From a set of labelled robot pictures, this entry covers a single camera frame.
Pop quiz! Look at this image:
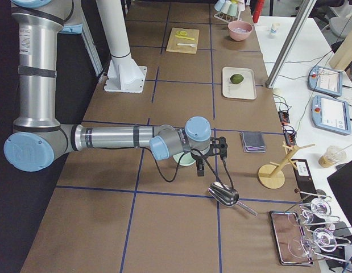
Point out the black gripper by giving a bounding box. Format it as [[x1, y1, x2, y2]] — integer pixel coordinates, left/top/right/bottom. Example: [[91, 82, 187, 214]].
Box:
[[194, 156, 204, 176]]

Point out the light green bowl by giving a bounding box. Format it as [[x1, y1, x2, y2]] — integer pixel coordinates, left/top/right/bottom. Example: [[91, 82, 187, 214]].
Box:
[[173, 152, 196, 167]]

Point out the white plastic spoon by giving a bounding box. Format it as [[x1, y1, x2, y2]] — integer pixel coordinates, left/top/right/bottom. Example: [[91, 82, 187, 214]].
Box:
[[177, 43, 197, 47]]

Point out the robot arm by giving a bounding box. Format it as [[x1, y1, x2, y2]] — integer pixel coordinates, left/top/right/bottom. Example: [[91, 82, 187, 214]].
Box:
[[3, 1, 216, 176]]

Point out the pink bowl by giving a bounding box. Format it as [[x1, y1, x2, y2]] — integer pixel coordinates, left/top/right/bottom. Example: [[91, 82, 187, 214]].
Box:
[[227, 20, 253, 42]]

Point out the metal scoop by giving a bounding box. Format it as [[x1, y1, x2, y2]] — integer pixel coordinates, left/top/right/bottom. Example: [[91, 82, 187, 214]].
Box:
[[208, 181, 258, 216]]

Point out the folded grey cloth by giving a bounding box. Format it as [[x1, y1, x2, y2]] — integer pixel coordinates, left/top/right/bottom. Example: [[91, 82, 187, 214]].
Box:
[[240, 131, 266, 153]]

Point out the wooden mug tree stand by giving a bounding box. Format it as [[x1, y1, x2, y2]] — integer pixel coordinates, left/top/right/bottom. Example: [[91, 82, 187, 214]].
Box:
[[258, 142, 315, 189]]

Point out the cream rabbit tray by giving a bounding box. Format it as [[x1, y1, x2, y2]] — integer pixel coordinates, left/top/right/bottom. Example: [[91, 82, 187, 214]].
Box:
[[222, 67, 257, 100]]

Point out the green avocado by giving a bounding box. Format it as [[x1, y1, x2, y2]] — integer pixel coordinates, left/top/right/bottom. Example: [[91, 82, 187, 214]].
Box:
[[230, 74, 244, 85]]

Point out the black power strip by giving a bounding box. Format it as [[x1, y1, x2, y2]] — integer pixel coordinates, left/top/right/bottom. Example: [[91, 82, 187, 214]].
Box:
[[278, 110, 290, 125]]

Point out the black framed tray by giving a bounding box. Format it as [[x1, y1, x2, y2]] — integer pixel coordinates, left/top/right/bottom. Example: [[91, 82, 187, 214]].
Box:
[[269, 210, 314, 267]]

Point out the upper wine glass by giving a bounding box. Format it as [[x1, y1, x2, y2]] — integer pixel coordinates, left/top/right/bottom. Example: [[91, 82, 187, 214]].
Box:
[[284, 196, 336, 227]]

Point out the wine glass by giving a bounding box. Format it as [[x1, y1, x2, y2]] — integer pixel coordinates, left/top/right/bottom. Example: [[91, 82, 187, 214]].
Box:
[[284, 196, 336, 227], [288, 228, 337, 259]]

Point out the lower wine glass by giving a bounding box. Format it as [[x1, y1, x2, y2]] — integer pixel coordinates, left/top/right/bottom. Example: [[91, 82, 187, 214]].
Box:
[[288, 228, 337, 259]]

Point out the bamboo cutting board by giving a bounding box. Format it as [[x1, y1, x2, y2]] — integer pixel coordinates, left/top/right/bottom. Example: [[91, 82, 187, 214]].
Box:
[[166, 27, 200, 54]]

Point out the iced coffee plastic cup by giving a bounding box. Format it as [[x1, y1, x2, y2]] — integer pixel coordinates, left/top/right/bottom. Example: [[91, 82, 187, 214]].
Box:
[[318, 144, 352, 168]]

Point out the yellow plastic knife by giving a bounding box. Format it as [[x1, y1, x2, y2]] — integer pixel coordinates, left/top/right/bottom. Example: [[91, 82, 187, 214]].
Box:
[[175, 35, 195, 40]]

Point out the near teach pendant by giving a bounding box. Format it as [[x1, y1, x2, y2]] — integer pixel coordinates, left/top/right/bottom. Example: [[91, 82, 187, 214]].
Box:
[[312, 95, 351, 135]]

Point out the teach pendant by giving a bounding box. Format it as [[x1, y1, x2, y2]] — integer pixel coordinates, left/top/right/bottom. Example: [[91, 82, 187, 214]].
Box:
[[308, 66, 342, 97], [312, 95, 351, 135]]

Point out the clear ice cubes pile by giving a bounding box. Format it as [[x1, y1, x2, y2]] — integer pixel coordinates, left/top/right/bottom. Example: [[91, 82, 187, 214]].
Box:
[[231, 26, 250, 34]]

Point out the far teach pendant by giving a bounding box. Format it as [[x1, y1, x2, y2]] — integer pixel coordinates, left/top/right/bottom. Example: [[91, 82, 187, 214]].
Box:
[[308, 66, 342, 97]]

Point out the paper cup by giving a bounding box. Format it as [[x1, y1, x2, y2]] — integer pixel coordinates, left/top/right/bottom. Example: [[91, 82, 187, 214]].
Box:
[[269, 22, 280, 38]]

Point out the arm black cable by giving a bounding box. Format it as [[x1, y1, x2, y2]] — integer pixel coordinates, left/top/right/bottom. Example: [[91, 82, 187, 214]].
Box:
[[154, 136, 239, 200]]

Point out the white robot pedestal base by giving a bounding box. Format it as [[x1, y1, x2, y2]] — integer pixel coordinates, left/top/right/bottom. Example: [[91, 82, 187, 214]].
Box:
[[97, 0, 147, 93]]

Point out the wire cup rack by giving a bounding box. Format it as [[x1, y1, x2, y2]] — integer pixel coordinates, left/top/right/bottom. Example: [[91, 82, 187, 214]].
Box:
[[213, 0, 249, 23]]

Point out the aluminium frame post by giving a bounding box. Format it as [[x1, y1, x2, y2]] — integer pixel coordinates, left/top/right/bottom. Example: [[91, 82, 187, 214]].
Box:
[[265, 0, 316, 88]]

